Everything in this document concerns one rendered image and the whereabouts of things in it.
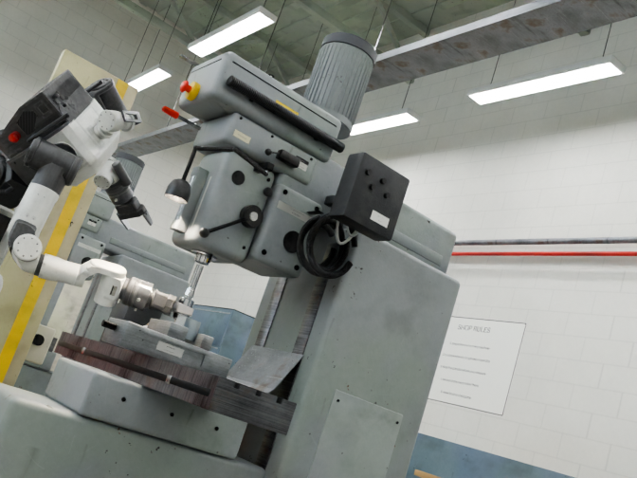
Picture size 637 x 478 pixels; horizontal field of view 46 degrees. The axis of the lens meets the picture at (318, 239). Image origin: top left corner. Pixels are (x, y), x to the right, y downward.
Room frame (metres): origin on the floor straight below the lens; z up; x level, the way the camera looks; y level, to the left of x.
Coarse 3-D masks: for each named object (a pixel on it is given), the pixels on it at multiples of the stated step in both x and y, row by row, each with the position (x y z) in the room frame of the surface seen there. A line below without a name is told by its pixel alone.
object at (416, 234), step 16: (288, 176) 2.29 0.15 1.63; (320, 176) 2.35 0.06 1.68; (336, 176) 2.38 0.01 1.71; (304, 192) 2.33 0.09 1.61; (320, 192) 2.36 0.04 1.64; (336, 192) 2.39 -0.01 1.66; (400, 224) 2.55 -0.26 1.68; (416, 224) 2.59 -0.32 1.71; (432, 224) 2.63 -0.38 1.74; (400, 240) 2.56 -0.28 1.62; (416, 240) 2.60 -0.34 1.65; (432, 240) 2.64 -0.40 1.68; (448, 240) 2.68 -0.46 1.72; (416, 256) 2.61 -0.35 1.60; (432, 256) 2.65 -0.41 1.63; (448, 256) 2.69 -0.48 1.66
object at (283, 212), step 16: (288, 192) 2.29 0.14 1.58; (272, 208) 2.27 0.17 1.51; (288, 208) 2.30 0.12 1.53; (304, 208) 2.33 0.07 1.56; (320, 208) 2.36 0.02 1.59; (272, 224) 2.28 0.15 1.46; (288, 224) 2.31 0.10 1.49; (256, 240) 2.28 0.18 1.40; (272, 240) 2.29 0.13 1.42; (288, 240) 2.32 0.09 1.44; (304, 240) 2.35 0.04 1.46; (256, 256) 2.28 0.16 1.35; (272, 256) 2.30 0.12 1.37; (288, 256) 2.33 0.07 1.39; (256, 272) 2.51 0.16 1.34; (272, 272) 2.41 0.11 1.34; (288, 272) 2.35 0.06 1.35
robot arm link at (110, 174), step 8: (104, 168) 2.71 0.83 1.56; (112, 168) 2.73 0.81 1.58; (120, 168) 2.71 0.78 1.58; (96, 176) 2.70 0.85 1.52; (104, 176) 2.69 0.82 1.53; (112, 176) 2.72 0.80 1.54; (120, 176) 2.73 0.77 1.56; (128, 176) 2.75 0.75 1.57; (96, 184) 2.73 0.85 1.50; (104, 184) 2.72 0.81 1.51; (112, 184) 2.75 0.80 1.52; (120, 184) 2.76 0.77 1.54; (128, 184) 2.76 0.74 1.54; (112, 192) 2.76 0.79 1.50; (120, 192) 2.77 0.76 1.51
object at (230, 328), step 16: (64, 288) 10.23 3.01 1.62; (80, 288) 10.33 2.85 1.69; (64, 304) 10.28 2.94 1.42; (80, 304) 10.38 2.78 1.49; (64, 320) 10.32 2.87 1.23; (208, 320) 9.99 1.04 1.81; (224, 320) 9.63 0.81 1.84; (240, 320) 9.59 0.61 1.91; (224, 336) 9.53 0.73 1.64; (240, 336) 9.64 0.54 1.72; (224, 352) 9.56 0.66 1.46; (240, 352) 9.68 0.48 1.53
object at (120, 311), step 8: (120, 304) 2.69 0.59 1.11; (112, 312) 2.76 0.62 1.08; (120, 312) 2.65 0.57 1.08; (128, 312) 2.59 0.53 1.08; (136, 312) 2.60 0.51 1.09; (144, 312) 2.61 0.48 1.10; (152, 312) 2.62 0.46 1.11; (160, 312) 2.63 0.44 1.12; (128, 320) 2.59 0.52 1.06; (136, 320) 2.61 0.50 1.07; (144, 320) 2.62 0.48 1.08; (104, 328) 2.78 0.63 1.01; (112, 344) 2.60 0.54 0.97
